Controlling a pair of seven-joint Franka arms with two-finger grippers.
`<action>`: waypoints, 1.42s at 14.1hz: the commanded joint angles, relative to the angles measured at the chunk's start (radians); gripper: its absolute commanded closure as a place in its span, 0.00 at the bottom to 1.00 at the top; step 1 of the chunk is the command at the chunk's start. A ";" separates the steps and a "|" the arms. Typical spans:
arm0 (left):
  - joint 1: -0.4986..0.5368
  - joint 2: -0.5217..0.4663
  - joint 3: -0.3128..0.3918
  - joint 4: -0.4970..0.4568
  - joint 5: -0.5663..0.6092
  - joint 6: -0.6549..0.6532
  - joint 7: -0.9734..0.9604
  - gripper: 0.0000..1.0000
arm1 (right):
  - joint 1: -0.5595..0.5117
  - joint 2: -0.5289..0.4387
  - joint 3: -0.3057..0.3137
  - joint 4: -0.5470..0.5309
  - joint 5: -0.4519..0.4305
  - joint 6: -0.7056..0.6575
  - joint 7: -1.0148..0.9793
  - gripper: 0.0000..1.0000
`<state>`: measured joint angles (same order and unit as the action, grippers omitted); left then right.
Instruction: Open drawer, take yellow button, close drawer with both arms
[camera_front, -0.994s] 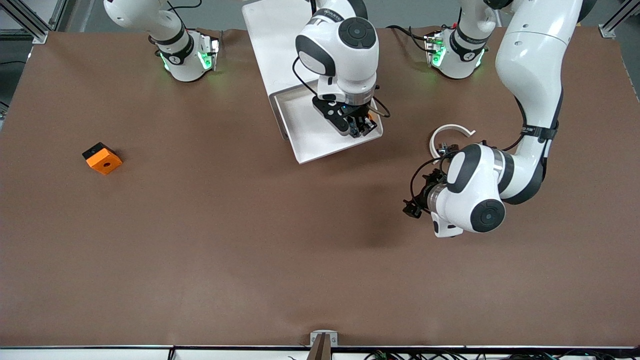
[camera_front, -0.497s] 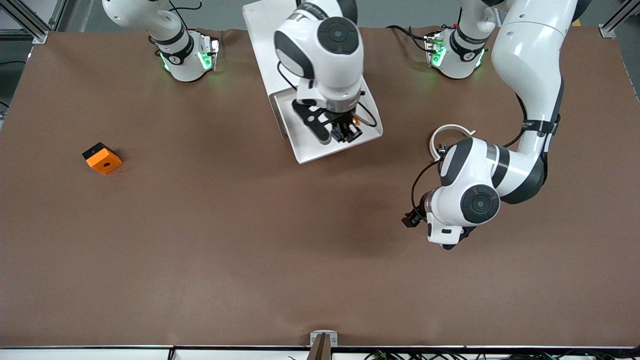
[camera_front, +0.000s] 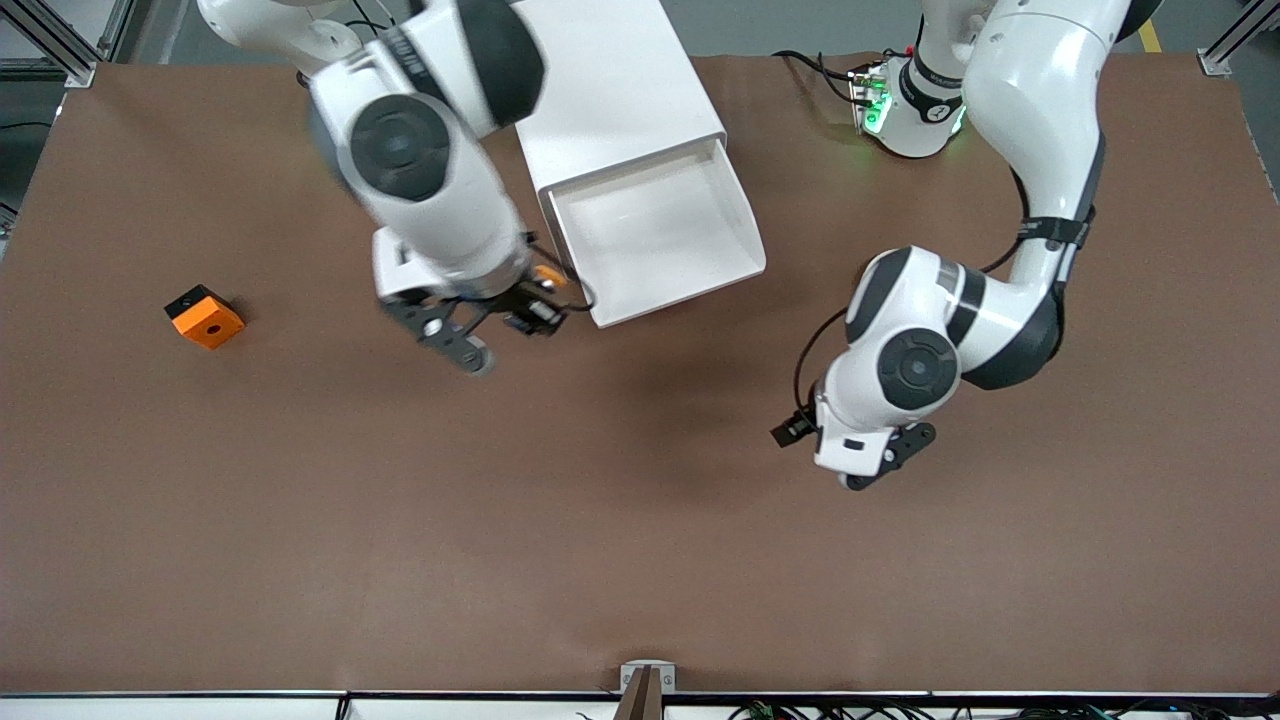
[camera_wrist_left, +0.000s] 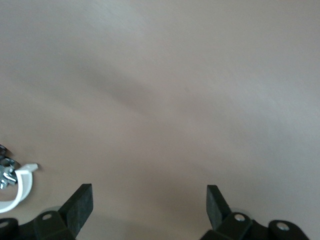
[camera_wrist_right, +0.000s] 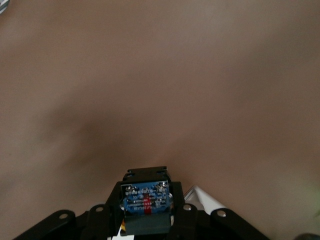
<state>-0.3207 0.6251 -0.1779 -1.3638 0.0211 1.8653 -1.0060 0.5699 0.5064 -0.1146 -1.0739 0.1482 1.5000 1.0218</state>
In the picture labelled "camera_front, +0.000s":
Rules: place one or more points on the brown table cover sheet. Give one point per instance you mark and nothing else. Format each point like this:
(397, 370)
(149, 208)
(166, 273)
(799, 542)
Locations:
(640, 500)

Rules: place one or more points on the orange capped push button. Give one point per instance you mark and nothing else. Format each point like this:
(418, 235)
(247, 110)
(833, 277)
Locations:
(550, 277)

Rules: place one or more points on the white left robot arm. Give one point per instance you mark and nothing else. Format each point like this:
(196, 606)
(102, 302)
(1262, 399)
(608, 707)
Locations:
(1040, 150)

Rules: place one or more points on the aluminium frame profile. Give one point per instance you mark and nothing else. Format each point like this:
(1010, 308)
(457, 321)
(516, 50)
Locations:
(1235, 40)
(60, 45)

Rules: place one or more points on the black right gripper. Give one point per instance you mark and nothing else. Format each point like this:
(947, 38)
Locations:
(518, 304)

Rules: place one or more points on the orange and black box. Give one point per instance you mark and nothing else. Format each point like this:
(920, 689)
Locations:
(208, 322)

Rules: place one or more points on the white drawer with button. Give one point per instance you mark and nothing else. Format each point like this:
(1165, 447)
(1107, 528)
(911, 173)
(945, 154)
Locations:
(660, 240)

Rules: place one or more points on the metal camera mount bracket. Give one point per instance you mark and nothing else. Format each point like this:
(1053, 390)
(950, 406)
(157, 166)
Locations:
(647, 680)

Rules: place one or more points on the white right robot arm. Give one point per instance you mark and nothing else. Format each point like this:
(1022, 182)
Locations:
(430, 150)

